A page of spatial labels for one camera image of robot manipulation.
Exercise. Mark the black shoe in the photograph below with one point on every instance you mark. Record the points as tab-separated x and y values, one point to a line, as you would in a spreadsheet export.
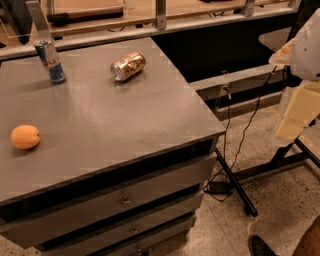
258	247

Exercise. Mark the top grey drawer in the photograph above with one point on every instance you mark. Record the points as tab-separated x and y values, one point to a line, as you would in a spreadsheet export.
110	202

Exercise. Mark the wooden shelf rack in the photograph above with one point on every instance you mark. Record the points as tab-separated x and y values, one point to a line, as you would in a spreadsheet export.
156	17

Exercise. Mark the black power adapter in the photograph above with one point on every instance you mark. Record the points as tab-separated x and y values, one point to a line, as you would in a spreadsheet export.
220	188

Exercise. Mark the middle grey drawer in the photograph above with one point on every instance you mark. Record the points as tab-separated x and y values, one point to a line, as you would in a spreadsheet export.
129	228

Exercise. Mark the gold soda can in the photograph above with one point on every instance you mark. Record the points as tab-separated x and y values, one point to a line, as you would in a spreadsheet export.
127	66

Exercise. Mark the bottom grey drawer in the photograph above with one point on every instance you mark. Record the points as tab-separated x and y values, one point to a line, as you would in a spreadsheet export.
144	242

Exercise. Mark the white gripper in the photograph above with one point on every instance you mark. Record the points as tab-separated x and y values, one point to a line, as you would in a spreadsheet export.
307	50

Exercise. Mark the grey drawer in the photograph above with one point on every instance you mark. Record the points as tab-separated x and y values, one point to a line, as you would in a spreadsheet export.
110	202
129	228
144	242

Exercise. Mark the black laptop stand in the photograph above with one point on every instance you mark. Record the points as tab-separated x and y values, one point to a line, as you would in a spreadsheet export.
294	153

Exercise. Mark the orange fruit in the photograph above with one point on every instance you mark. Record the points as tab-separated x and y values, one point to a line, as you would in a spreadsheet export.
25	137

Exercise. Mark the grey drawer cabinet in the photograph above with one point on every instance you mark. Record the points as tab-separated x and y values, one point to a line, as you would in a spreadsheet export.
95	132

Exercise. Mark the blue silver redbull can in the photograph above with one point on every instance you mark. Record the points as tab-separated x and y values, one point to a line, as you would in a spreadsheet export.
48	55

